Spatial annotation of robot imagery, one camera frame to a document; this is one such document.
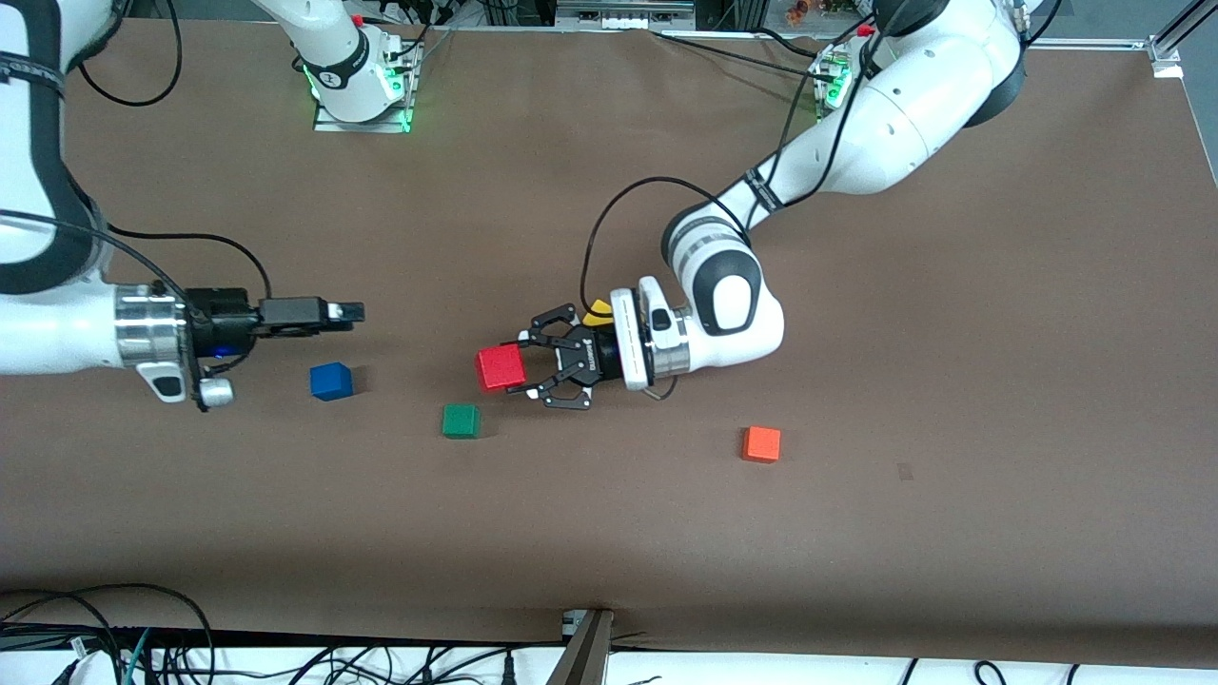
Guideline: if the aluminium frame rail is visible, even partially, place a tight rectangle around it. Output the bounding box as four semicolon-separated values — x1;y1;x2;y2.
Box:
1023;36;1152;50

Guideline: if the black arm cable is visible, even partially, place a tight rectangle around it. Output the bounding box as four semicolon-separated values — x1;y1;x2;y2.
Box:
580;0;1057;401
0;0;277;315

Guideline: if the short black table cable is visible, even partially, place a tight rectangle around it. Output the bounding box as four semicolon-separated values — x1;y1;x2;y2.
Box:
756;27;838;60

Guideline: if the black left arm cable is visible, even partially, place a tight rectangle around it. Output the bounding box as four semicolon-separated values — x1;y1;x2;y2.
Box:
580;0;1057;401

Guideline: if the blue wooden cube block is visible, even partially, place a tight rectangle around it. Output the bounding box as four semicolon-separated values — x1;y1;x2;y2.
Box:
309;362;354;402

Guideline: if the aluminium frame corner profile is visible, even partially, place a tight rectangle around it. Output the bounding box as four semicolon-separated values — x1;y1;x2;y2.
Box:
1147;0;1218;79

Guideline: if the white power strip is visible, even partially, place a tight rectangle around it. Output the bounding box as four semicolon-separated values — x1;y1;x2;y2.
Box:
557;0;696;28

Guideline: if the brown table cover sheet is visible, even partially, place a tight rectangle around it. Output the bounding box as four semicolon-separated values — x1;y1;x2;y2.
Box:
0;17;1218;667

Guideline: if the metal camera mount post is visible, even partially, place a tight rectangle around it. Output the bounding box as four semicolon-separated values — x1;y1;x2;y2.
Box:
547;609;615;685

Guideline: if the teal cable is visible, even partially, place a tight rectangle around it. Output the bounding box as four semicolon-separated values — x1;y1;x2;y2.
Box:
122;628;153;685

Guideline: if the long black table cable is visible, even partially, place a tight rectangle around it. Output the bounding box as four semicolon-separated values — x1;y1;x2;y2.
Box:
652;31;824;77

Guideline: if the red wooden cube block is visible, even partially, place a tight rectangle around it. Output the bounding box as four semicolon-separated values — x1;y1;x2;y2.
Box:
475;343;527;393

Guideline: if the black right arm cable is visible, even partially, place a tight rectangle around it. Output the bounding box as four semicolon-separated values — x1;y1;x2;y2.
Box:
0;0;277;315

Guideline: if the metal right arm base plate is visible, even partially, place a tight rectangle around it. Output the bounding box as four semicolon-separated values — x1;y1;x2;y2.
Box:
314;38;422;134

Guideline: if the black looped floor cable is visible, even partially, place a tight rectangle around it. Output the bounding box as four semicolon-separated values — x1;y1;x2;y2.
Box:
0;582;218;685

